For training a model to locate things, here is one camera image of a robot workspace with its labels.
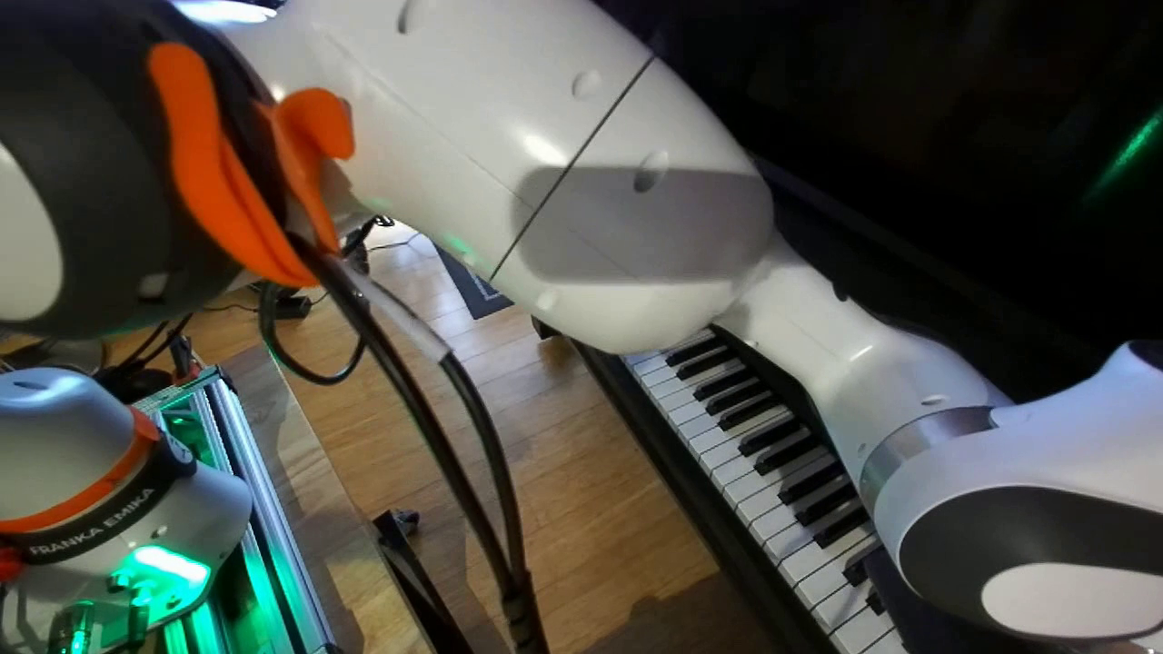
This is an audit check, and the orange cable clip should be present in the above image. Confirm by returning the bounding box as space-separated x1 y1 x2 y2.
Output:
145 42 357 285

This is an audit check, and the black upright piano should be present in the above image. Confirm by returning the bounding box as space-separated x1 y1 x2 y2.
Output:
583 0 1163 643

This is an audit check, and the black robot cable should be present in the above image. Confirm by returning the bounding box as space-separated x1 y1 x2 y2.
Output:
256 213 554 654

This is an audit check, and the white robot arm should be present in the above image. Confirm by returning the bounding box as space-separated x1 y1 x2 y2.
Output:
0 0 1163 643

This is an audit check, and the aluminium robot mounting stand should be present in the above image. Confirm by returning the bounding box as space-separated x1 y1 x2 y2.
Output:
120 345 405 654

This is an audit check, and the black tripod foot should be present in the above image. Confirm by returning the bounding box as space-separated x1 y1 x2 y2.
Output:
373 512 473 654

